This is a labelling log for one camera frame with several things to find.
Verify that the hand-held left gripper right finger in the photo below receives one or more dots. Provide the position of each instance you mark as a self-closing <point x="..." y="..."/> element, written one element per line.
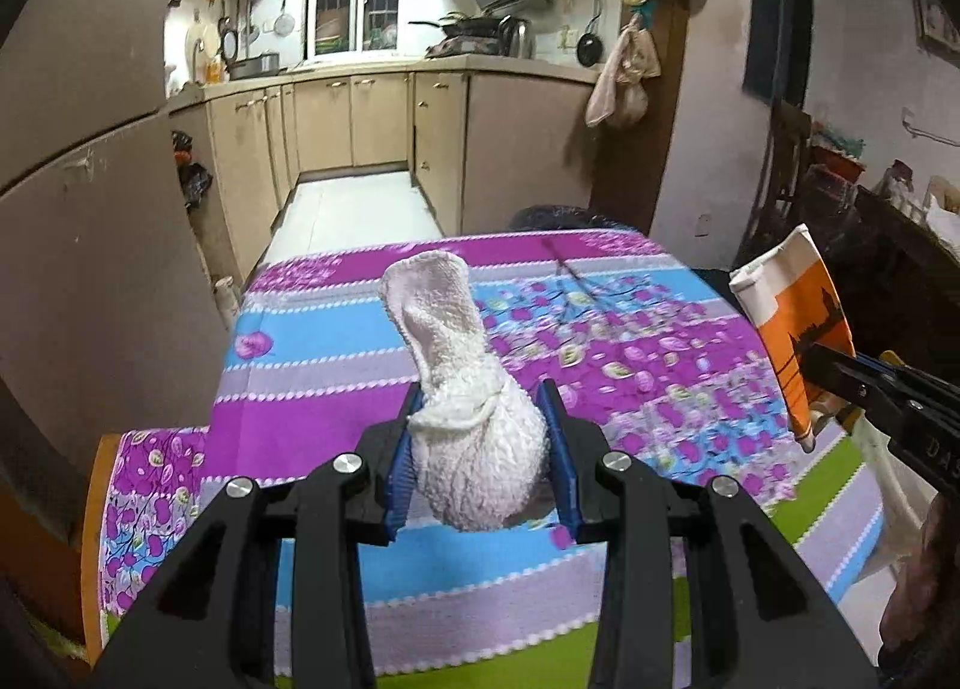
<point x="562" y="464"/>

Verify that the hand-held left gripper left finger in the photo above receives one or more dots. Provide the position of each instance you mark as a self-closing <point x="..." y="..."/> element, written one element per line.
<point x="405" y="464"/>

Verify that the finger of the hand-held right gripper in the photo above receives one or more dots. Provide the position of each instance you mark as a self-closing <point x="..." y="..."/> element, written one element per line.
<point x="874" y="360"/>
<point x="832" y="374"/>

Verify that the white towel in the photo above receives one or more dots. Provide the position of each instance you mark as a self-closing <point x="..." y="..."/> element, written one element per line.
<point x="465" y="449"/>

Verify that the orange and white packet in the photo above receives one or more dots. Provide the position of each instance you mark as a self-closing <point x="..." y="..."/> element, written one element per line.
<point x="795" y="299"/>

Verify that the person's right hand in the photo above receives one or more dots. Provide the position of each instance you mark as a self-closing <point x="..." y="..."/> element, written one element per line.
<point x="926" y="584"/>

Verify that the dark wooden table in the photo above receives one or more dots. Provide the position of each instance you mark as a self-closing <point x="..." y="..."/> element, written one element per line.
<point x="885" y="224"/>

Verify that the white plastic bag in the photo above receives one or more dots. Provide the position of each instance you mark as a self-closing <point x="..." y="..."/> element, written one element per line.
<point x="943" y="197"/>

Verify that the glass jar with red lid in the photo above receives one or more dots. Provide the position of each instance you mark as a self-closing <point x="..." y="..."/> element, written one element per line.
<point x="898" y="180"/>

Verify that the covered red bowl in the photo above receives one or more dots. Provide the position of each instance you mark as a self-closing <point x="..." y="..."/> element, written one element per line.
<point x="838" y="149"/>

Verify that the dark wooden chair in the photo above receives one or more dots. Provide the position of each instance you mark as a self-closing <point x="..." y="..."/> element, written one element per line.
<point x="791" y="134"/>

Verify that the bin with blue bag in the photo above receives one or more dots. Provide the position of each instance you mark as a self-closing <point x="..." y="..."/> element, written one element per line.
<point x="570" y="218"/>

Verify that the beige kitchen cabinets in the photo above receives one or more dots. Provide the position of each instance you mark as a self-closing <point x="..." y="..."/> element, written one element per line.
<point x="382" y="119"/>

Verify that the black plastic bag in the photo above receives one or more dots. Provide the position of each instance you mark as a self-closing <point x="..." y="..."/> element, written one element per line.
<point x="193" y="171"/>

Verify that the hanging beige bags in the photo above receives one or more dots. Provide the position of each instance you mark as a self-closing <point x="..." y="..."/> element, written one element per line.
<point x="626" y="74"/>

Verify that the beige refrigerator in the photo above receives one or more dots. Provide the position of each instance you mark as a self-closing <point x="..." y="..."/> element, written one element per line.
<point x="90" y="246"/>

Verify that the hanging black pan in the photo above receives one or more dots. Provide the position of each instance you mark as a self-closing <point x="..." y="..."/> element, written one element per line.
<point x="589" y="50"/>

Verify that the gas stove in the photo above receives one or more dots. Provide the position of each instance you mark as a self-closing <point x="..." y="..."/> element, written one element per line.
<point x="465" y="47"/>

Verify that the metal cooking pot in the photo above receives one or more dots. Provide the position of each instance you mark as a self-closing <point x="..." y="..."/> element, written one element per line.
<point x="255" y="66"/>

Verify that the metal kettle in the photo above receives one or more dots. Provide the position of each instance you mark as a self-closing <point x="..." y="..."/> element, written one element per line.
<point x="517" y="38"/>

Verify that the yellow bottle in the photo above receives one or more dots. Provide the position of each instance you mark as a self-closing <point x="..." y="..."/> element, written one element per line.
<point x="215" y="70"/>

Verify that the black wok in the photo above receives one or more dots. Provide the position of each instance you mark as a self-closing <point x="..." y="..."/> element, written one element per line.
<point x="469" y="25"/>

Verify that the hanging metal strainer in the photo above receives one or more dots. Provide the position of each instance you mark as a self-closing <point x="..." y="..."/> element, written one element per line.
<point x="285" y="21"/>

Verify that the white wall socket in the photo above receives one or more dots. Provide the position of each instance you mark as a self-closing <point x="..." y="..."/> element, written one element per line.
<point x="703" y="225"/>

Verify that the framed wall picture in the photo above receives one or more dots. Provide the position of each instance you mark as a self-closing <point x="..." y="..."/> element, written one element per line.
<point x="937" y="14"/>

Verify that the dark wall window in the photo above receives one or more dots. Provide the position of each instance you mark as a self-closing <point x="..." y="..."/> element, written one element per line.
<point x="776" y="6"/>

